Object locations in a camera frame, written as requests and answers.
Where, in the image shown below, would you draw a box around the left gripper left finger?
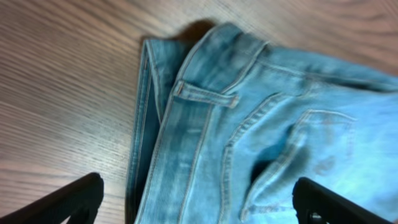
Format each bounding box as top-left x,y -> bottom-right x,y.
1,172 -> 104,224

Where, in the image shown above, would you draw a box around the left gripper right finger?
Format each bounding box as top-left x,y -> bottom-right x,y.
292,177 -> 392,224

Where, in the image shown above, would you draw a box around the light blue denim jeans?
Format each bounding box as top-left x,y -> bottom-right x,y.
125,23 -> 397,223

